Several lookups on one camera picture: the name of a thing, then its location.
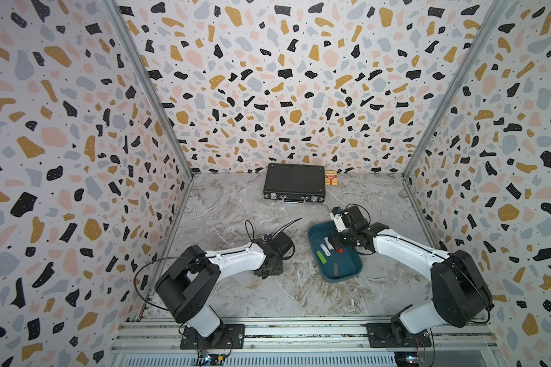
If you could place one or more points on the teal plastic storage box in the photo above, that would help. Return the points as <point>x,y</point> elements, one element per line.
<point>349,262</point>

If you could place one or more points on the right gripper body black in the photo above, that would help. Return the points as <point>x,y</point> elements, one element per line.
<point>341,239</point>

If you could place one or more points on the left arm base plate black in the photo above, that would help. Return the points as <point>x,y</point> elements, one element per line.
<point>226,337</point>

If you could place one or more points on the small yellow red box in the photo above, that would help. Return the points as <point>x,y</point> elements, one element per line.
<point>331,177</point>

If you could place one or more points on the black briefcase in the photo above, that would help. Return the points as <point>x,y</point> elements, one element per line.
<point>295,183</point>

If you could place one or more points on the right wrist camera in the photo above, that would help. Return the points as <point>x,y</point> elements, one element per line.
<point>337,216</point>

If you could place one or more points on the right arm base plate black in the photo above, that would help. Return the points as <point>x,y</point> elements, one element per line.
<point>391,335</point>

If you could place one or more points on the green usb flash drive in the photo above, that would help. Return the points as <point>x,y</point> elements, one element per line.
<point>321,257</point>

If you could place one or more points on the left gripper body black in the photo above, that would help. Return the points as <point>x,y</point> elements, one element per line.
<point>277,270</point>

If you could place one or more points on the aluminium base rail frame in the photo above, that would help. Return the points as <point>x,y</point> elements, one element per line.
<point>302,341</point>

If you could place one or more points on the white lavender usb flash drive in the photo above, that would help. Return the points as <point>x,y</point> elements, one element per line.
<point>325,249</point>

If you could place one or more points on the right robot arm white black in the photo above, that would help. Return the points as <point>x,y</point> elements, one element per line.
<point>459,292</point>

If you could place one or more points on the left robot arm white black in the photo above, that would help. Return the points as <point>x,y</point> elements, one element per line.
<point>189,282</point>

